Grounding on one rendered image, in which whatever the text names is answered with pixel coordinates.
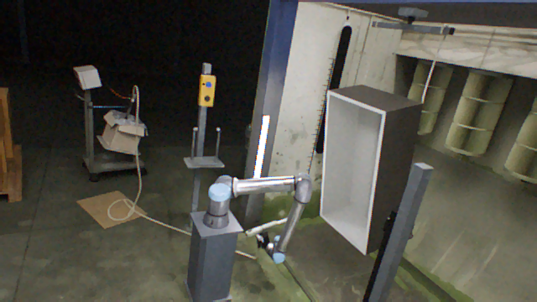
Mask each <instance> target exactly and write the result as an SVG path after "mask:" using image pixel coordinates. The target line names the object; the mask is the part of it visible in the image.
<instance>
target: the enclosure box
mask: <svg viewBox="0 0 537 302"><path fill-rule="evenodd" d="M422 107H423V103H422V102H421V103H419V102H417V101H414V100H411V99H408V98H405V97H402V96H398V95H394V94H392V93H389V92H386V91H381V90H379V89H376V88H373V87H370V86H365V85H363V84H361V85H356V86H348V87H342V88H337V89H333V90H328V91H327V104H326V130H325V144H324V157H323V171H322V185H321V212H320V216H321V217H322V218H323V219H324V220H325V221H327V222H328V223H329V224H330V225H331V226H332V227H334V228H335V229H336V230H337V231H338V232H339V233H341V234H342V235H343V236H344V237H345V238H346V239H347V240H348V241H349V242H350V243H351V244H352V245H353V246H355V247H356V248H357V249H358V250H359V251H360V252H362V253H363V254H364V255H365V256H366V255H368V254H369V253H372V252H374V251H376V250H378V249H379V248H380V245H381V242H382V240H383V234H384V232H383V226H384V223H385V221H386V218H387V217H388V216H390V214H391V211H392V210H396V209H399V207H400V204H401V201H402V199H403V196H404V192H405V189H406V186H407V184H408V181H409V172H410V168H411V164H412V160H413V156H414V147H415V143H416V139H417V134H418V129H419V125H420V117H421V113H422Z"/></svg>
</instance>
